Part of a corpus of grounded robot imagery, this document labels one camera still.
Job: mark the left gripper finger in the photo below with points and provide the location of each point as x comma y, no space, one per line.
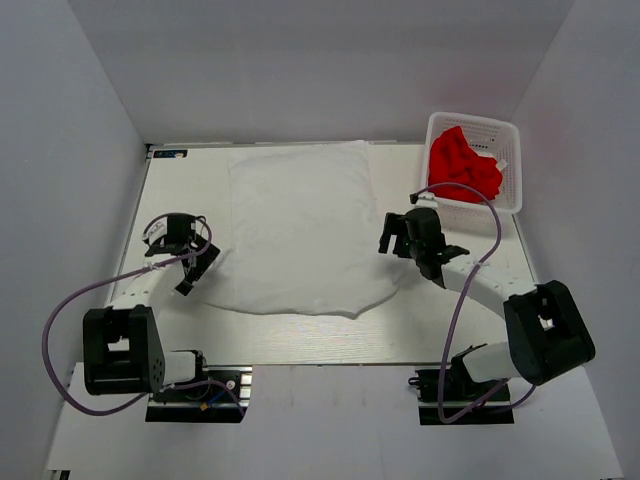
191,276
198,265

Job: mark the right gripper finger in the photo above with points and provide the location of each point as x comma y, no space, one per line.
387,233
400,232

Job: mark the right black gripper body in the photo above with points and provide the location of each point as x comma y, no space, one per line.
415,252

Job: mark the red t shirt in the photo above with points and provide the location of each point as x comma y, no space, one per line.
451,160

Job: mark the white t shirt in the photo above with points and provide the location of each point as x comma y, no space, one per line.
304,236

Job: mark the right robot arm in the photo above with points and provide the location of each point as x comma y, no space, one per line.
546,336

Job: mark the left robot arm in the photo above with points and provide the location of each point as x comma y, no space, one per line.
122,348

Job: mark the blue table label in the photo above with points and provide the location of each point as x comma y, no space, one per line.
170,153

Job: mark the white plastic basket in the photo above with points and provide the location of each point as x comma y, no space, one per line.
489,138

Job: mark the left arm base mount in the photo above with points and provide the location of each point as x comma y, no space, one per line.
219,395

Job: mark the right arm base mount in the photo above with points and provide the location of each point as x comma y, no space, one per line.
459,394

